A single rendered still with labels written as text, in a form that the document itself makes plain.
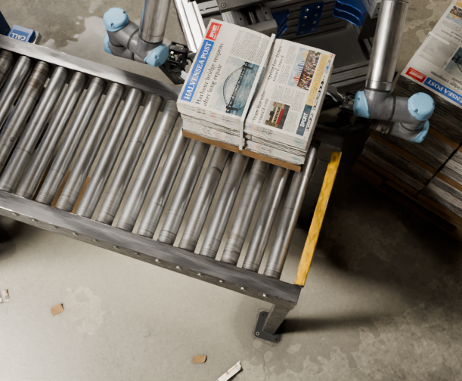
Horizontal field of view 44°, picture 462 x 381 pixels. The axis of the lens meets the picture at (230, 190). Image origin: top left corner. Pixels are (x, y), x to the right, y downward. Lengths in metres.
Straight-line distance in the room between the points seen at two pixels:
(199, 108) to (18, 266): 1.33
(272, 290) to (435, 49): 0.95
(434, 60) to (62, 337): 1.76
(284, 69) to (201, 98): 0.25
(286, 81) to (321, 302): 1.14
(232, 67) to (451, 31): 0.79
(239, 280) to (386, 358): 1.02
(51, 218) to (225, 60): 0.68
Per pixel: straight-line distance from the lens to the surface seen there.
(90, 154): 1.81
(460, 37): 2.07
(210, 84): 1.60
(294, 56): 1.65
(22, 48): 2.05
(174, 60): 1.86
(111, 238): 1.70
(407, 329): 2.53
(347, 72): 2.62
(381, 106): 1.72
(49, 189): 1.79
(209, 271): 1.64
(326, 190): 1.71
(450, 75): 1.98
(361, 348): 2.47
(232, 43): 1.66
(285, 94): 1.59
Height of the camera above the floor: 2.40
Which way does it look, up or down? 70 degrees down
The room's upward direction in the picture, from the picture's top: 1 degrees clockwise
